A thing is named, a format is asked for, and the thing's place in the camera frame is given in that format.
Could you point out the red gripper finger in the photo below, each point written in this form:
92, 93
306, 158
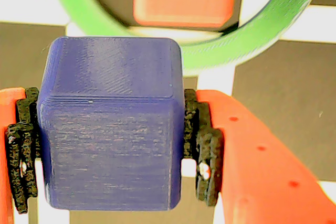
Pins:
257, 169
21, 142

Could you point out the blue cube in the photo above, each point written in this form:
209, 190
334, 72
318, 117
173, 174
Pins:
110, 129

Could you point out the black white marker mat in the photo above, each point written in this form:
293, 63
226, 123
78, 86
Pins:
288, 90

